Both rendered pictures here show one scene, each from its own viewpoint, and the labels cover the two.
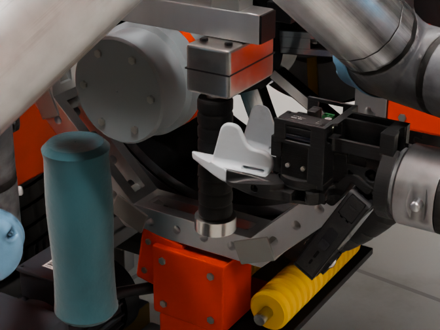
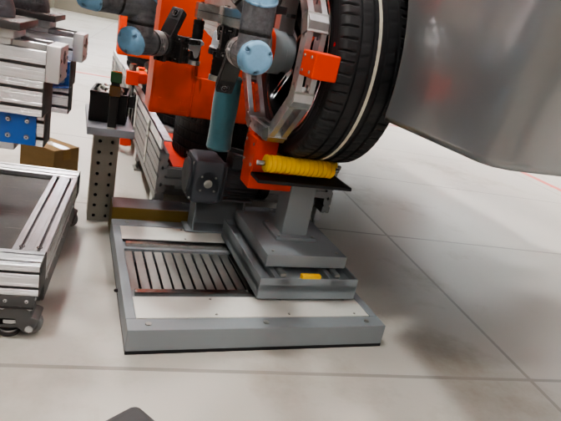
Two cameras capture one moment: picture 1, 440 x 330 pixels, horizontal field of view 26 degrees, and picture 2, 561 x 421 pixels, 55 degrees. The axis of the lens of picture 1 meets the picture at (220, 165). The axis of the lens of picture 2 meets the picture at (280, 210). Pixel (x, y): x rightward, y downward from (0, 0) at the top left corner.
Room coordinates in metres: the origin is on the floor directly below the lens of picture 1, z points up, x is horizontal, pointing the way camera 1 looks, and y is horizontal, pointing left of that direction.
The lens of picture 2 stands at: (-0.24, -1.09, 0.93)
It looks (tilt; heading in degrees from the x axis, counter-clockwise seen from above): 19 degrees down; 35
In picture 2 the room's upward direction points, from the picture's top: 12 degrees clockwise
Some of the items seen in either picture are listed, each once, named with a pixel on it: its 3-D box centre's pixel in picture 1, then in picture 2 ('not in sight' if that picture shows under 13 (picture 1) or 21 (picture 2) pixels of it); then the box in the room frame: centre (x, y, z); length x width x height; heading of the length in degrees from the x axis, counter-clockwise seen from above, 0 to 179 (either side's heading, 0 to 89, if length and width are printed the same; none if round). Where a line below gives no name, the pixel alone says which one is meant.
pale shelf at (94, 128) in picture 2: not in sight; (108, 119); (1.08, 0.76, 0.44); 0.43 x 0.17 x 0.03; 58
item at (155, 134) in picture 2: not in sight; (138, 107); (1.92, 1.63, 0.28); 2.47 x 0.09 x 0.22; 58
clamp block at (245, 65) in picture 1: (230, 58); (236, 17); (0.91, -0.01, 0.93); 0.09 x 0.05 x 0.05; 148
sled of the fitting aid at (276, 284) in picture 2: not in sight; (284, 256); (1.32, -0.07, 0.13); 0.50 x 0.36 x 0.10; 58
